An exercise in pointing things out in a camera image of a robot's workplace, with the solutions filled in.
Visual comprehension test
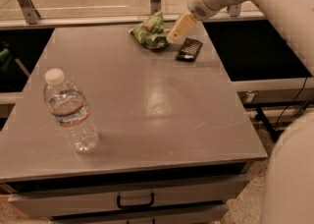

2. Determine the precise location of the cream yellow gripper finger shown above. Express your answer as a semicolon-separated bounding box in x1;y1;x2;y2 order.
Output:
167;12;197;43

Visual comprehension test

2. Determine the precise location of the green jalapeno chip bag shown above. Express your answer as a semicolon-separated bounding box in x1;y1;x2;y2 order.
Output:
130;12;168;50

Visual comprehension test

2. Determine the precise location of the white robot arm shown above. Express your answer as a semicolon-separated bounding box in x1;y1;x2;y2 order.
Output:
167;0;314;224

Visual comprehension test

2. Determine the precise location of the dark rxbar chocolate bar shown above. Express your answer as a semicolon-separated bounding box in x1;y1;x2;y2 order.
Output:
176;38;203;62

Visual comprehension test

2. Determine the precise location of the black metal stand leg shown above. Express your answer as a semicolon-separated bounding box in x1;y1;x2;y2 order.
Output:
255;107;282;142

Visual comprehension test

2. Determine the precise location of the clear plastic water bottle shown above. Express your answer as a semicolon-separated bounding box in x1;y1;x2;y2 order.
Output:
43;68;98;153

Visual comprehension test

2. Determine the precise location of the grey lower drawer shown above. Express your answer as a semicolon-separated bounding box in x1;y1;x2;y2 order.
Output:
51;204;228;224

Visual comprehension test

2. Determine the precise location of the grey drawer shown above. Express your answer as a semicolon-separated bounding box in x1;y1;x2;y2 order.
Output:
9;174;249;217
51;204;228;224

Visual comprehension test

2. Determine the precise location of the grey upper drawer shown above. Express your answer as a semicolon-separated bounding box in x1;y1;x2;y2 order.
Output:
9;174;249;217

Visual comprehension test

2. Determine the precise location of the right metal railing bracket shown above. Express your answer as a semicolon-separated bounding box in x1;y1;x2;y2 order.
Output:
227;4;241;17

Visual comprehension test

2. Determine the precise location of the black floor cable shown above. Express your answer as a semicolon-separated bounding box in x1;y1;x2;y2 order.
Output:
274;77;309;131

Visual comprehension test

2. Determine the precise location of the left metal railing bracket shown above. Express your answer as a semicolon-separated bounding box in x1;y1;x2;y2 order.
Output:
17;0;41;25

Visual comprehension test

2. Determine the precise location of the grey metal rail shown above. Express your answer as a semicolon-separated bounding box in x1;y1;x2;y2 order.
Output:
0;11;265;30

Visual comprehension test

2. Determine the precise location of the black drawer handle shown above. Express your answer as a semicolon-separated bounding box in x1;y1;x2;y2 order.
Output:
116;193;155;209

